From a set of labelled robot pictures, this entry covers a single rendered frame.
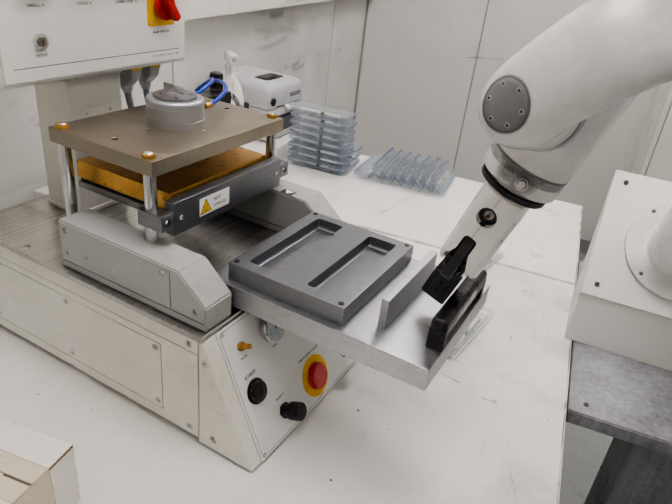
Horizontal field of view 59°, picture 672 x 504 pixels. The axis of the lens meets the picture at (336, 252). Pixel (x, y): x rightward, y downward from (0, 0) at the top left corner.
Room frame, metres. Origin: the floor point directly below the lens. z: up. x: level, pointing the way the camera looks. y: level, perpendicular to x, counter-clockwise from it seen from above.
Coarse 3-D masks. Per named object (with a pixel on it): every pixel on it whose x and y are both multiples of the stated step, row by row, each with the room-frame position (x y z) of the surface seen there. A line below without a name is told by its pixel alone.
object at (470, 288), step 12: (468, 276) 0.64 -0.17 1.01; (480, 276) 0.64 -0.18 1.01; (468, 288) 0.61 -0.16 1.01; (480, 288) 0.64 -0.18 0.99; (456, 300) 0.58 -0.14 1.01; (468, 300) 0.59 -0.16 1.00; (444, 312) 0.55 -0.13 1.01; (456, 312) 0.56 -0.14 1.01; (432, 324) 0.54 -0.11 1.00; (444, 324) 0.53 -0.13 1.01; (432, 336) 0.54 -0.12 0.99; (444, 336) 0.53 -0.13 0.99; (432, 348) 0.53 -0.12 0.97
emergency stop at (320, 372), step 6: (312, 366) 0.68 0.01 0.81; (318, 366) 0.68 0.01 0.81; (324, 366) 0.69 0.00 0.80; (312, 372) 0.67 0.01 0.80; (318, 372) 0.68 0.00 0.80; (324, 372) 0.69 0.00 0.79; (312, 378) 0.67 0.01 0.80; (318, 378) 0.67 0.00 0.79; (324, 378) 0.68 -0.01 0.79; (312, 384) 0.66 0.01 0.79; (318, 384) 0.67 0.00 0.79; (324, 384) 0.68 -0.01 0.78
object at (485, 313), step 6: (480, 312) 0.94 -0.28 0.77; (486, 312) 0.94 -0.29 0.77; (492, 312) 0.94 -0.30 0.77; (480, 318) 0.92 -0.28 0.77; (486, 318) 0.92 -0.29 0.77; (474, 324) 0.89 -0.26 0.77; (480, 324) 0.90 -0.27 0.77; (468, 330) 0.87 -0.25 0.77; (474, 330) 0.87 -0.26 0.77; (462, 336) 0.85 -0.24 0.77; (468, 336) 0.85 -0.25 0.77; (462, 342) 0.83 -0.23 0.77; (456, 348) 0.82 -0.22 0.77; (450, 354) 0.80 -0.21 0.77; (456, 354) 0.80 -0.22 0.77
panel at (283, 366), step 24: (216, 336) 0.58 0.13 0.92; (240, 336) 0.61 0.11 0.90; (288, 336) 0.67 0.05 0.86; (240, 360) 0.59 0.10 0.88; (264, 360) 0.62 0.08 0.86; (288, 360) 0.65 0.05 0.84; (312, 360) 0.69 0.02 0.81; (336, 360) 0.73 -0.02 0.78; (240, 384) 0.57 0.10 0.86; (288, 384) 0.63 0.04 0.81; (264, 408) 0.58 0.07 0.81; (264, 432) 0.57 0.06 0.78; (288, 432) 0.60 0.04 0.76; (264, 456) 0.55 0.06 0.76
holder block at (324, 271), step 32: (320, 224) 0.79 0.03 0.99; (256, 256) 0.65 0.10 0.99; (288, 256) 0.69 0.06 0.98; (320, 256) 0.67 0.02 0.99; (352, 256) 0.71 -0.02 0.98; (384, 256) 0.69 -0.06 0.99; (256, 288) 0.61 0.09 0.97; (288, 288) 0.59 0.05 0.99; (320, 288) 0.62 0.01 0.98; (352, 288) 0.60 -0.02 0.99
